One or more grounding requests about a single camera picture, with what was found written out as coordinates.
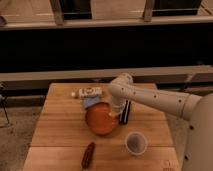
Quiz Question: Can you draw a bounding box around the orange ceramic bowl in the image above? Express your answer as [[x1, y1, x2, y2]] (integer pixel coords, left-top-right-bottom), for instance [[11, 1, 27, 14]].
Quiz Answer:
[[85, 102, 119, 136]]

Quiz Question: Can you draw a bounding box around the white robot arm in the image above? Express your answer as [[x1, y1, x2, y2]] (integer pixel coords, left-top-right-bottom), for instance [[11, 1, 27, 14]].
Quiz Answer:
[[108, 73, 213, 171]]

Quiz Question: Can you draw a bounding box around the blue sponge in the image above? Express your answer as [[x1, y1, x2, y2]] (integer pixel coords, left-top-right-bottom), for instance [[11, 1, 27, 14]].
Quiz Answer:
[[83, 96, 100, 109]]

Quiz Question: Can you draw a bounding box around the black white striped box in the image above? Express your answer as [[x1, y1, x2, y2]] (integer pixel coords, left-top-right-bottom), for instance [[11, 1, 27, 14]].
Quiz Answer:
[[119, 100, 131, 125]]

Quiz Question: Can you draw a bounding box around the grey metal railing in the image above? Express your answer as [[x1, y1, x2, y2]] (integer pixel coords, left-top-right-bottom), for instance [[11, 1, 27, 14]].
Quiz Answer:
[[0, 0, 213, 30]]

